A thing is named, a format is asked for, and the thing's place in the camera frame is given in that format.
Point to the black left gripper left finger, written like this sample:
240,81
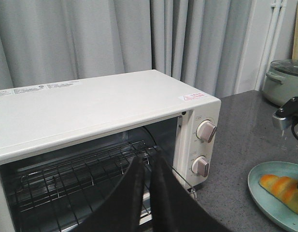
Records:
122,209

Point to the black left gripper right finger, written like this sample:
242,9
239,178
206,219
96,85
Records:
173,209

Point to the golden bread roll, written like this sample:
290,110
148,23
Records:
284,188

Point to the lower oven knob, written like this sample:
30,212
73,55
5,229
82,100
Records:
200,166

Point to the oven knob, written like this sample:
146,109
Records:
200,166
206,131

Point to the upper oven knob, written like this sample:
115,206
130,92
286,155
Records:
206,131

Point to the white Toshiba toaster oven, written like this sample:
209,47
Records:
102,111

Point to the light green plate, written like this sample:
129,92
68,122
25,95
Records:
274,209

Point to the green pot with glass lid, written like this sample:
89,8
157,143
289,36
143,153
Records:
281,81

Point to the grey curtain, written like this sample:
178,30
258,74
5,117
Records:
198,42

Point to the wire oven rack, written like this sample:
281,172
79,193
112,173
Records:
55,191

